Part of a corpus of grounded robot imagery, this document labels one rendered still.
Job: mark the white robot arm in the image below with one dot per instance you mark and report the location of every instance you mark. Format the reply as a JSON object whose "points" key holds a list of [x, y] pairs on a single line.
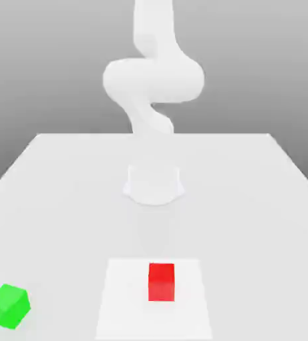
{"points": [[153, 80]]}

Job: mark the small red cube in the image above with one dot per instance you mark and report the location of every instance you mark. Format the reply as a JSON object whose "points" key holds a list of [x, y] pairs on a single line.
{"points": [[161, 281]]}

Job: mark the small green cube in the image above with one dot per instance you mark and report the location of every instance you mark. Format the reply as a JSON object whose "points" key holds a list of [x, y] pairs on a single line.
{"points": [[7, 306]]}

